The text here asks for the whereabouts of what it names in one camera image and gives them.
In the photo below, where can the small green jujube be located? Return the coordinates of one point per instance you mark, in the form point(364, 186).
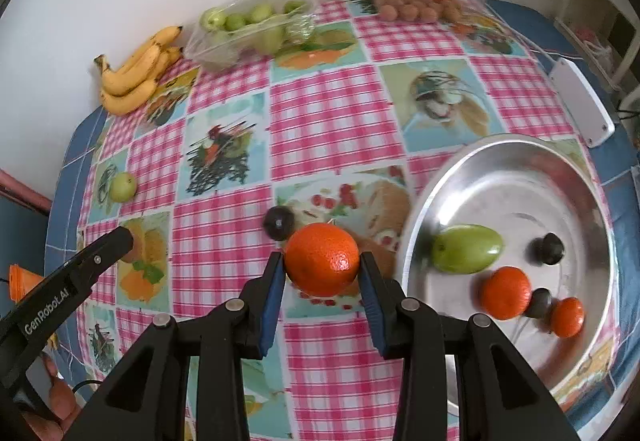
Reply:
point(123, 187)

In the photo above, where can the large orange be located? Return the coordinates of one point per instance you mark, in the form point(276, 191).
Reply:
point(322, 258)

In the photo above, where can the checked printed tablecloth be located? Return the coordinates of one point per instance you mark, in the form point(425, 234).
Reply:
point(320, 121)

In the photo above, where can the white power strip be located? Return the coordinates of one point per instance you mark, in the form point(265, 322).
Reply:
point(582, 106)

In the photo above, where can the orange bottle cap object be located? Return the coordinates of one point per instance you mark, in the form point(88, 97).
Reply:
point(22, 282)

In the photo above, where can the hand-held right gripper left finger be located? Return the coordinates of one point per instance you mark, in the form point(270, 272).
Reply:
point(274, 301)

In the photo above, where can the person's left hand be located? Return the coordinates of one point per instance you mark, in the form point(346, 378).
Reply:
point(62, 401)

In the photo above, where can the green mango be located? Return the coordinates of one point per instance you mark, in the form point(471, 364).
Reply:
point(465, 248)

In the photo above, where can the bunch of yellow bananas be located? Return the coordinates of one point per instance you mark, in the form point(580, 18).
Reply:
point(130, 91)

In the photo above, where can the reddish wooden rail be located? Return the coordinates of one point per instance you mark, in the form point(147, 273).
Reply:
point(20, 191)

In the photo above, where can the dark plum with stem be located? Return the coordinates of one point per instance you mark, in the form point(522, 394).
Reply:
point(540, 301)

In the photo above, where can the round metal tray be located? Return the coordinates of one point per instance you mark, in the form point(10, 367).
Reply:
point(500, 181)

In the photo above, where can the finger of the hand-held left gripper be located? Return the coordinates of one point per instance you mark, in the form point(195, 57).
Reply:
point(107, 253)

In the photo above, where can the clear bag of green jujubes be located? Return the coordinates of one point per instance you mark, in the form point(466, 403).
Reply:
point(250, 31)

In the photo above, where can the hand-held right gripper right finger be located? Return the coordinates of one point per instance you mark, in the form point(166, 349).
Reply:
point(371, 306)

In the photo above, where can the medium orange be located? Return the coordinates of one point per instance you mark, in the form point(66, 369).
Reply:
point(505, 292)

